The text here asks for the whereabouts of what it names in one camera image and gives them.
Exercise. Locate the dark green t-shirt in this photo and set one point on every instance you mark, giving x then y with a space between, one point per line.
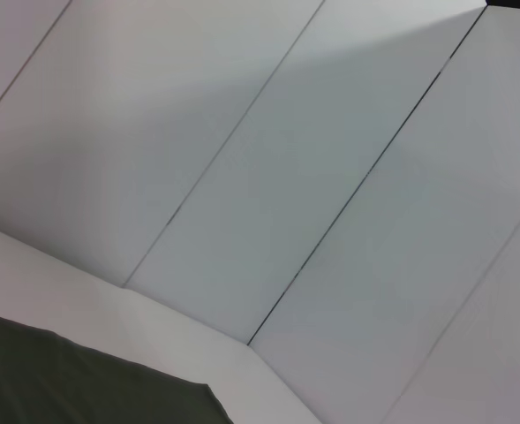
65 380

